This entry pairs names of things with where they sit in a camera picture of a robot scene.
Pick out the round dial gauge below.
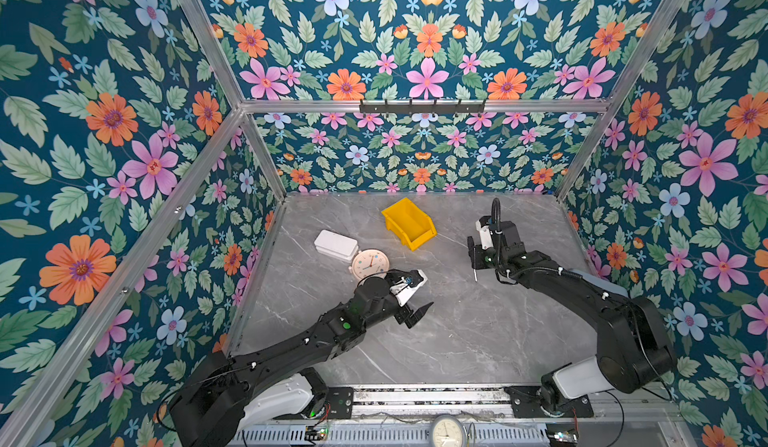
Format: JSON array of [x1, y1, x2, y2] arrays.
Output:
[[429, 414, 468, 447]]

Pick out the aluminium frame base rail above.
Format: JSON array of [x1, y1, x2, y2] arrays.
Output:
[[224, 198, 287, 355]]

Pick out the black hook rail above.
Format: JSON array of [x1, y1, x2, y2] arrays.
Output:
[[358, 99, 486, 116]]

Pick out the screwdriver with black handle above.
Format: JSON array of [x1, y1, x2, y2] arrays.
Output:
[[467, 236, 483, 282]]

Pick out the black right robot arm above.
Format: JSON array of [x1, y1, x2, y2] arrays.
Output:
[[467, 216, 677, 417]]

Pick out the yellow plastic storage bin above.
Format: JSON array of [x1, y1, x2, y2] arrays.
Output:
[[382, 198, 438, 251]]

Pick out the aluminium frame corner post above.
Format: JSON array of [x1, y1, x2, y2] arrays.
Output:
[[238, 106, 287, 204]]

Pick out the cream alarm clock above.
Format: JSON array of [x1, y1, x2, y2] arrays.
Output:
[[349, 249, 390, 280]]

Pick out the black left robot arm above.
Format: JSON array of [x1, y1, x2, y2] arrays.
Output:
[[168, 269, 431, 446]]

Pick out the white rectangular plastic case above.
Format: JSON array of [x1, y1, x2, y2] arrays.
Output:
[[314, 230, 359, 263]]

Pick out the aluminium mounting rail front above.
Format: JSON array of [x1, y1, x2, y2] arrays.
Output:
[[323, 384, 601, 421]]

